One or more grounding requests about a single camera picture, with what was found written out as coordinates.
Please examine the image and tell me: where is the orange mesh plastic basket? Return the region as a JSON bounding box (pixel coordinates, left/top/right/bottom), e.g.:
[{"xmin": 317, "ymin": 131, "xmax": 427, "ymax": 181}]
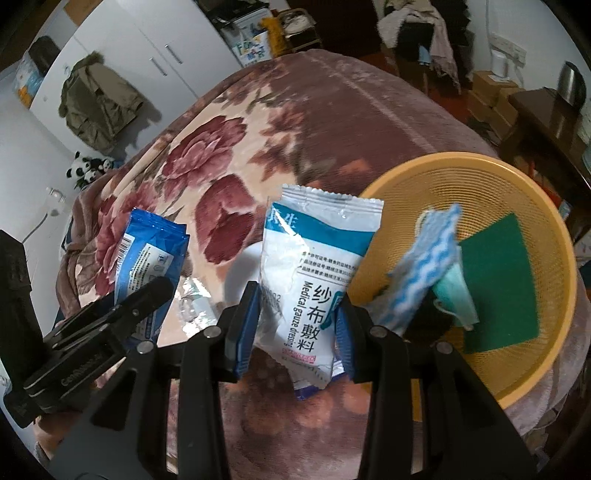
[{"xmin": 349, "ymin": 152, "xmax": 578, "ymax": 409}]

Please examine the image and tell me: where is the olive green hanging jacket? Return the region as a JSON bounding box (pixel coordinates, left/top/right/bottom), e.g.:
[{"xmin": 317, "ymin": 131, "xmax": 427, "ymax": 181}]
[{"xmin": 58, "ymin": 51, "xmax": 146, "ymax": 155}]

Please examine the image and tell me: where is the colourful printed shopping bag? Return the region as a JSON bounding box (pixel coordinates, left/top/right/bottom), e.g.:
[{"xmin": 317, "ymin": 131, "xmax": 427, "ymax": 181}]
[{"xmin": 225, "ymin": 19, "xmax": 273, "ymax": 67}]

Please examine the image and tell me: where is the clear plastic bag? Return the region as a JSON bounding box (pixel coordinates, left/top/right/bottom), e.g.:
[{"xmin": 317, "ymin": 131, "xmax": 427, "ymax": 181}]
[{"xmin": 175, "ymin": 276, "xmax": 218, "ymax": 338}]

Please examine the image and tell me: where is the dark scouring pad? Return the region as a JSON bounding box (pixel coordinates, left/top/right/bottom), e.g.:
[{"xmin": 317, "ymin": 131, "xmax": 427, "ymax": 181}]
[{"xmin": 460, "ymin": 214, "xmax": 539, "ymax": 354}]

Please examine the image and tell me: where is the blue wet wipes packet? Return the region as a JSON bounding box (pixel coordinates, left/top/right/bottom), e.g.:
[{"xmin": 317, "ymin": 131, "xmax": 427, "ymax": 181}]
[{"xmin": 112, "ymin": 207, "xmax": 191, "ymax": 347}]

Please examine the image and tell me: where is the white medical gauze packet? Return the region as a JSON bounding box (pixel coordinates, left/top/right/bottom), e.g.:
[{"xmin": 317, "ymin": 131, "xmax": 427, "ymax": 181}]
[{"xmin": 256, "ymin": 185, "xmax": 384, "ymax": 389}]

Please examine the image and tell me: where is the dark wooden side table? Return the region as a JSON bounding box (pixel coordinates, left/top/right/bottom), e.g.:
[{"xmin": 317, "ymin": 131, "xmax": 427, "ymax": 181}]
[{"xmin": 499, "ymin": 88, "xmax": 590, "ymax": 204}]

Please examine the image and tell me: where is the floral plush blanket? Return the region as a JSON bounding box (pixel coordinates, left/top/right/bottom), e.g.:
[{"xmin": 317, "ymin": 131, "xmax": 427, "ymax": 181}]
[{"xmin": 56, "ymin": 50, "xmax": 490, "ymax": 479}]

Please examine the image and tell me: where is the stainless steel electric kettle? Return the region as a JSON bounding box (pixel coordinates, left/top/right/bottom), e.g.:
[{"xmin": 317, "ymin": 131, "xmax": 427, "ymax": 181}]
[{"xmin": 557, "ymin": 61, "xmax": 587, "ymax": 112}]

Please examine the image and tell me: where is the white wardrobe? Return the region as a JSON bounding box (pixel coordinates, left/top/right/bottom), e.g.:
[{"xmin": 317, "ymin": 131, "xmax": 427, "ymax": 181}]
[{"xmin": 30, "ymin": 0, "xmax": 242, "ymax": 159}]

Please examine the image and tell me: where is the blue surgical face mask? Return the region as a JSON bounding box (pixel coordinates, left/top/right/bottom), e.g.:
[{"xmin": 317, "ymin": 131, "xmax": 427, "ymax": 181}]
[{"xmin": 432, "ymin": 263, "xmax": 479, "ymax": 331}]

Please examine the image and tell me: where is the panda plush toy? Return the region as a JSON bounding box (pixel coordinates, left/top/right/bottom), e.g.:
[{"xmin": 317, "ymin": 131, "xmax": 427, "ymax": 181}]
[{"xmin": 66, "ymin": 151, "xmax": 115, "ymax": 190}]

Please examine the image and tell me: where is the chair piled with clothes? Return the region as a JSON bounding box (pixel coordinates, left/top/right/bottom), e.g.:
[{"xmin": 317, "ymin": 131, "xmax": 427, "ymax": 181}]
[{"xmin": 377, "ymin": 1, "xmax": 469, "ymax": 91}]

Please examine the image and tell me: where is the white wall power strip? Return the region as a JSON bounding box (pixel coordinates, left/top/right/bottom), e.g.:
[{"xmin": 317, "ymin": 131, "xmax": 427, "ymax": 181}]
[{"xmin": 489, "ymin": 33, "xmax": 527, "ymax": 66}]

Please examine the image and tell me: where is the cardboard boxes stack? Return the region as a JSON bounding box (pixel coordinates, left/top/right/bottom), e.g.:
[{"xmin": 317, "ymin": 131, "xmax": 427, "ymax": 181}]
[{"xmin": 468, "ymin": 71, "xmax": 524, "ymax": 140}]

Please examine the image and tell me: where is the blue white wavy cloth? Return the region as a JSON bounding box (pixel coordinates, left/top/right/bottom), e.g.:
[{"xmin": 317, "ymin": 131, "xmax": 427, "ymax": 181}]
[{"xmin": 367, "ymin": 203, "xmax": 462, "ymax": 335}]

